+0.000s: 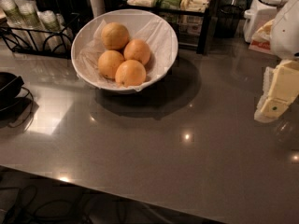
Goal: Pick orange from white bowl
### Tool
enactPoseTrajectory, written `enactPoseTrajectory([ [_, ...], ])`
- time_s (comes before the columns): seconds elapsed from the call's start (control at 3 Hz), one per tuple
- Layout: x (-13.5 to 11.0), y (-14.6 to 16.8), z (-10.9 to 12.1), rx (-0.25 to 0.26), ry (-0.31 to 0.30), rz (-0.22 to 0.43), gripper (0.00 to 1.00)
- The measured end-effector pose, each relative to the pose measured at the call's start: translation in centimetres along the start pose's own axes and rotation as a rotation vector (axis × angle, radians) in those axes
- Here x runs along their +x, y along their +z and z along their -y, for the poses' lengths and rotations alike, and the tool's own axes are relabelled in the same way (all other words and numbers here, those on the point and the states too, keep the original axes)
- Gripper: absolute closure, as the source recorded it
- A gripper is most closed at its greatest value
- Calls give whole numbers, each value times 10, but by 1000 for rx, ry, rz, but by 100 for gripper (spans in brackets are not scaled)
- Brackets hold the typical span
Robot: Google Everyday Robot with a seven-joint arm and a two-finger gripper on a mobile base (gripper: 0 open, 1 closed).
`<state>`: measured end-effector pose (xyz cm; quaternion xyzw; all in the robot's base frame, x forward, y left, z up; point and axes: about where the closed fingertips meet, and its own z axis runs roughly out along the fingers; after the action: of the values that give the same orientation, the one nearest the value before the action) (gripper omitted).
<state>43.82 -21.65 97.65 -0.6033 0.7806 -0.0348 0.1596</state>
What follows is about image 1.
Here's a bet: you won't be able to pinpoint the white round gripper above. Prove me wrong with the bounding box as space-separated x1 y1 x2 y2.
254 0 299 123

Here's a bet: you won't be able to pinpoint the orange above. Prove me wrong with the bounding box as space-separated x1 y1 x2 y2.
101 22 130 50
98 50 125 79
123 39 151 65
115 60 147 87

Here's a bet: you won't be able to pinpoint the white paper bowl liner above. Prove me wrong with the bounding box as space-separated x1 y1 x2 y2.
75 14 176 92

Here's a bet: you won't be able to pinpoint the white bowl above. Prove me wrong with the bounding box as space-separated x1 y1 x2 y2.
70 8 179 95

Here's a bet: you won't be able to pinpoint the red white packet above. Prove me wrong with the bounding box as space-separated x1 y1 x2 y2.
249 20 273 54

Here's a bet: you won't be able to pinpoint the black mesh basket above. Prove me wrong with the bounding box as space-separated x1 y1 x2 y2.
214 5 244 38

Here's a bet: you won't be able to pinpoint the white appliance with jar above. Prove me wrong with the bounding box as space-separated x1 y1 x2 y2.
243 0 289 43

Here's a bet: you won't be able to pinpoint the green sachet pile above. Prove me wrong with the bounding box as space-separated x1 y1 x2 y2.
154 0 181 9

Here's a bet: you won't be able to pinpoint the white tall cylinder container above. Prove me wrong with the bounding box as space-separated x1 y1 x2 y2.
86 0 107 19

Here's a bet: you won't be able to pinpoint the right paper cup stack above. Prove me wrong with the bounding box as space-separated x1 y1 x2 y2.
39 10 70 54

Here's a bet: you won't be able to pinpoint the paper cup stack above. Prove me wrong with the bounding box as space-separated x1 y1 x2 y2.
0 0 31 45
19 3 45 51
39 10 70 54

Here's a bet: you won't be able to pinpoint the middle paper cup stack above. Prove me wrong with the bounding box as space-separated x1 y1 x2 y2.
19 3 45 51

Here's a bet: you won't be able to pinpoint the left paper cup stack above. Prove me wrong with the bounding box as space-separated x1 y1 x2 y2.
0 0 31 45

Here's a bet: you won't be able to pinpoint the black wire cup rack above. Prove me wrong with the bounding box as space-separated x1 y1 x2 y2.
0 13 79 59

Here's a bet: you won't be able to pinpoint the black wire stand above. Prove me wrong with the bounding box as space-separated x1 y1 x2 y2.
0 87 34 128

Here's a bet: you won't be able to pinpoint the black floor cables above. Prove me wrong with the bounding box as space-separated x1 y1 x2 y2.
0 184 132 224

